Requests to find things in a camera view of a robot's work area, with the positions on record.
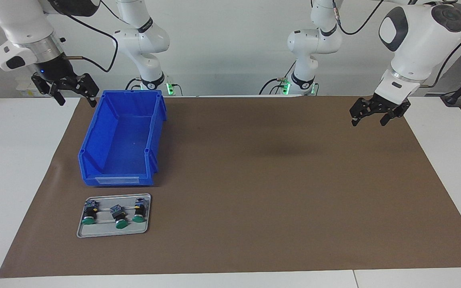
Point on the silver metal tray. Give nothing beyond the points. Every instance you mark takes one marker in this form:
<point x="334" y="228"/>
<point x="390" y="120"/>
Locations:
<point x="106" y="231"/>

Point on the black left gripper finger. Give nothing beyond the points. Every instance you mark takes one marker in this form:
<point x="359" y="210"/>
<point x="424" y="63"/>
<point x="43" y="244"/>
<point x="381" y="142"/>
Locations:
<point x="360" y="108"/>
<point x="396" y="114"/>

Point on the green push button switch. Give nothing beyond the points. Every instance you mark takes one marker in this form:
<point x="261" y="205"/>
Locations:
<point x="119" y="216"/>
<point x="139" y="210"/>
<point x="89" y="212"/>

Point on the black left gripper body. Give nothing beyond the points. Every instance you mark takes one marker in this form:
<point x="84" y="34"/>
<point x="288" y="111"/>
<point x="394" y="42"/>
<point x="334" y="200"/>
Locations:
<point x="384" y="106"/>

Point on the brown paper table mat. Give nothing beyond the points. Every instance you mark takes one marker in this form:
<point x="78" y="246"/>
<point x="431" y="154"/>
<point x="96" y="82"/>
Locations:
<point x="254" y="200"/>

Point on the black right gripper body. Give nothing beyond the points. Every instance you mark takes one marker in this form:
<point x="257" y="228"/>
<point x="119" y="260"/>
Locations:
<point x="56" y="70"/>

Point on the thin metal tray rod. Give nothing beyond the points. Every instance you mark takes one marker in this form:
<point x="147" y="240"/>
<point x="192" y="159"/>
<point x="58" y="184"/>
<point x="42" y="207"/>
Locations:
<point x="102" y="220"/>
<point x="104" y="208"/>

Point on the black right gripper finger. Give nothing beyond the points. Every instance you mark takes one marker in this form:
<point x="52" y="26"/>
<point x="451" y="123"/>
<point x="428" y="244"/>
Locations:
<point x="50" y="86"/>
<point x="88" y="86"/>

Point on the blue plastic storage bin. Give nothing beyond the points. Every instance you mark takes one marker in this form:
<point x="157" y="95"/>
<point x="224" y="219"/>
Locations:
<point x="122" y="136"/>

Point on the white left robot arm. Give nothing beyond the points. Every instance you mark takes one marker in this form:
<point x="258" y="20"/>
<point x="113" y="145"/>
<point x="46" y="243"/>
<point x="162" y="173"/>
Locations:
<point x="422" y="36"/>

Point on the white power strip box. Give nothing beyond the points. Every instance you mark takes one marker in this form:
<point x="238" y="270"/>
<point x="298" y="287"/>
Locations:
<point x="24" y="90"/>

